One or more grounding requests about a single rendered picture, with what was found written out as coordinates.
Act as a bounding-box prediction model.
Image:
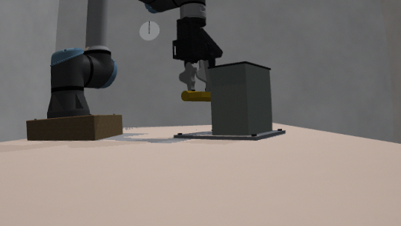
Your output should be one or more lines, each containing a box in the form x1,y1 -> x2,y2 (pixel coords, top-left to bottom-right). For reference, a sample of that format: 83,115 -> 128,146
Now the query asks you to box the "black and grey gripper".
173,16 -> 215,92

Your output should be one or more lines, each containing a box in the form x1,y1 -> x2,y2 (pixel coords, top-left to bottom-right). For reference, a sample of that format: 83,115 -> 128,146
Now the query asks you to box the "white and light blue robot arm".
47,0 -> 206,119

